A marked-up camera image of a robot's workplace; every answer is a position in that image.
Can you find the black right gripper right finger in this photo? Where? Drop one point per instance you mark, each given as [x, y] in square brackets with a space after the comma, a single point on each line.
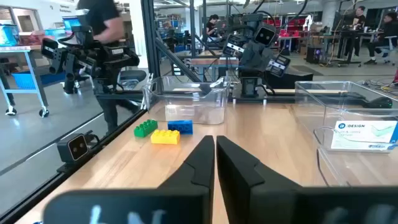
[248, 199]

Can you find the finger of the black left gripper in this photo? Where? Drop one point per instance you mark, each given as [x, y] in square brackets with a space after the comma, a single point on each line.
[278, 66]
[233, 45]

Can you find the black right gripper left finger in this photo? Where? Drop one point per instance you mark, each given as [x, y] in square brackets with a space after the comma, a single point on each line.
[186, 202]

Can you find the yellow toy brick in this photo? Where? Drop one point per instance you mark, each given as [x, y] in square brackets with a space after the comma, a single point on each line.
[164, 137]

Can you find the blue toy brick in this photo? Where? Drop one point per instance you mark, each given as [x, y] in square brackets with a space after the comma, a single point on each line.
[180, 127]

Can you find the green toy brick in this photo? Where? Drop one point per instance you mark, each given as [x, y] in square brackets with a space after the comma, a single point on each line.
[145, 129]

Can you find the black non-task robot arm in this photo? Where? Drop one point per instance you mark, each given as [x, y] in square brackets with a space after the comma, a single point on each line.
[102, 60]

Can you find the black cabinet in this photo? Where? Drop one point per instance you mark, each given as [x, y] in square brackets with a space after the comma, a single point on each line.
[292, 81]

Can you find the person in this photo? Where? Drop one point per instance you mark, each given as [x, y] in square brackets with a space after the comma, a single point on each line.
[212, 28]
[105, 18]
[388, 34]
[359, 21]

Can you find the wooden table with blue legs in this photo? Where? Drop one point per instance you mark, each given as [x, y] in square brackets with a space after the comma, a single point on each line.
[211, 61]

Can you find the dark floor mat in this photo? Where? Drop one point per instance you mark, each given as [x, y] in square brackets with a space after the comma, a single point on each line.
[308, 71]

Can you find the red shelf bins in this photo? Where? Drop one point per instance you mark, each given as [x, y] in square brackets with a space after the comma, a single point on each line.
[292, 31]

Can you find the black computer tower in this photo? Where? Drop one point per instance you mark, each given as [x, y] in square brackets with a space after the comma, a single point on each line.
[314, 56]

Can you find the black standing desk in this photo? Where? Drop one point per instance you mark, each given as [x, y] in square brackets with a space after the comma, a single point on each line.
[351, 32]

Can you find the clear plastic bin with label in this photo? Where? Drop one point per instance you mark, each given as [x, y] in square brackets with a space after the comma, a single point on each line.
[357, 137]

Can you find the white office chair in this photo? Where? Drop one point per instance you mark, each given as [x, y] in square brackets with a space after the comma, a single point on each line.
[392, 39]

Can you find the blue monitor screen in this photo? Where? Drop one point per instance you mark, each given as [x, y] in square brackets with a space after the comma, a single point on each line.
[71, 23]

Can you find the blue plastic crate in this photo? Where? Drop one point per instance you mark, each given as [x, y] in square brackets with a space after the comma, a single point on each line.
[26, 81]

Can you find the blue storage box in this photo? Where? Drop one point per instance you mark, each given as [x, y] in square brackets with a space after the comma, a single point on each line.
[8, 35]

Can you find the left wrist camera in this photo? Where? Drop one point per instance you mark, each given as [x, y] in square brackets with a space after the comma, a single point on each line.
[265, 35]

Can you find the black partition post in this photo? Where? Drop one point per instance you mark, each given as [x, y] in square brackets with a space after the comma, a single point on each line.
[150, 37]

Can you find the black table-level camera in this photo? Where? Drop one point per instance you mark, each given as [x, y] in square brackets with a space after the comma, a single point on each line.
[73, 148]

